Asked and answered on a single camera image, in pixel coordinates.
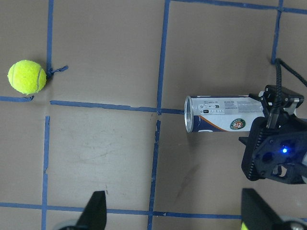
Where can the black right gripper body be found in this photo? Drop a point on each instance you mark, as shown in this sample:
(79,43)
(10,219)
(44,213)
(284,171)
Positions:
(276,147)

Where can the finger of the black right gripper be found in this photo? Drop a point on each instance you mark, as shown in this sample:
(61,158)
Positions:
(257,97)

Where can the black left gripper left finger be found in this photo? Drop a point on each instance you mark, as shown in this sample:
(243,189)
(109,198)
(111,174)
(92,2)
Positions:
(94,215)

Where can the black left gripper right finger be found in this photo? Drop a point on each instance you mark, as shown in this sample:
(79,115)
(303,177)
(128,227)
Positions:
(257,214)

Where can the white blue tennis ball can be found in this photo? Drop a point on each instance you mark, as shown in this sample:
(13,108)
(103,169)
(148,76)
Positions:
(215,114)

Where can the tennis ball far left side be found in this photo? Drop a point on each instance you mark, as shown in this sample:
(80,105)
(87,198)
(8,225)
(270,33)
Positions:
(243,226)

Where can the tennis ball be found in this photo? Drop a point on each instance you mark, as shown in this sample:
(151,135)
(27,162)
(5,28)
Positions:
(243,226)
(27,77)

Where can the tennis ball front centre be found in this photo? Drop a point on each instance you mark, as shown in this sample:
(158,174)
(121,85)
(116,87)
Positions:
(27,77)

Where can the brown paper table mat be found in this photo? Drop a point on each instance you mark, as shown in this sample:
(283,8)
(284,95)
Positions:
(110,115)

